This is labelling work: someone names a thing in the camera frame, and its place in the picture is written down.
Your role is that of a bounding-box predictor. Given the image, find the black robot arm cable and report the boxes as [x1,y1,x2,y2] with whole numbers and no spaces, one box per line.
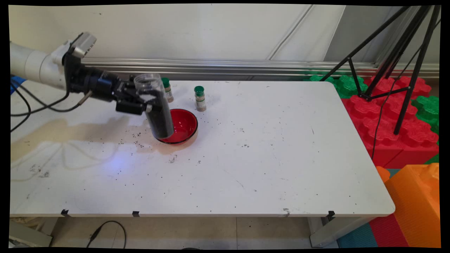
[11,76,92,133]

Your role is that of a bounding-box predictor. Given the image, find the green foam block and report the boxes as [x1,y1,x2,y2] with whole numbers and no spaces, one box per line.
[309,74,368,99]
[411,96,440,134]

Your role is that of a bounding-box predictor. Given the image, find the clear plastic jar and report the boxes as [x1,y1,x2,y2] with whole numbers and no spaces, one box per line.
[134,73,175,140]

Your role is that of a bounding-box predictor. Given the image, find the grey table frame bar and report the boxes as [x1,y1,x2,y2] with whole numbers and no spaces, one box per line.
[9,220,53,247]

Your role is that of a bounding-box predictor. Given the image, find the large orange plastic block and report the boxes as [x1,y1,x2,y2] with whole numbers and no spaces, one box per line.
[385,163,441,248]

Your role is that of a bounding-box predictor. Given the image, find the white table leg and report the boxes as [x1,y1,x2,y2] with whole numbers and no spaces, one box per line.
[309,216,375,248]

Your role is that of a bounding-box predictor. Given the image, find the black seeds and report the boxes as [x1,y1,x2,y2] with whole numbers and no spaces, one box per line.
[144,90,175,140]

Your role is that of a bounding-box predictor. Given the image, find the aluminium wall rail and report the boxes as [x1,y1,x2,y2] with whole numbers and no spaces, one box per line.
[81,57,440,78]

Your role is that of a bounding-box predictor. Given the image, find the blue foam mat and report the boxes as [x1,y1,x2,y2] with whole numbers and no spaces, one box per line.
[337,223,378,248]

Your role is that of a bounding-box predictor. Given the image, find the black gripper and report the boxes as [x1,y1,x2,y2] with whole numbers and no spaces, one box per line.
[70,65,153,116]

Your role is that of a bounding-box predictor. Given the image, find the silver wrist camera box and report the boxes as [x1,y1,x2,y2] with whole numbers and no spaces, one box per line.
[69,32,97,58]

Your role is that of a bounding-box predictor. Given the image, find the red bowl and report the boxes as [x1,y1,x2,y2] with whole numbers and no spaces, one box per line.
[156,109,199,145]

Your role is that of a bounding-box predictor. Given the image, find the black tripod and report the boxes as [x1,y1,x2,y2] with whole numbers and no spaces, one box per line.
[319,5,442,136]

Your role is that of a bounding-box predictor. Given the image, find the black floor cable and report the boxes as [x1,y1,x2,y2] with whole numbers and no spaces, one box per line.
[87,221,127,248]

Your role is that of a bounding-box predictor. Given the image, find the blue plastic piece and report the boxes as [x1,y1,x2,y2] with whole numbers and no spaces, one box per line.
[11,76,27,95]

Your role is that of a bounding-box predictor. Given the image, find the thin black tripod cable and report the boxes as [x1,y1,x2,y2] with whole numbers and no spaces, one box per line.
[371,19,442,160]

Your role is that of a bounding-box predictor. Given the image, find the green-capped spice bottle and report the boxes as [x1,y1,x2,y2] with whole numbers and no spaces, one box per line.
[194,86,207,112]
[161,77,174,103]

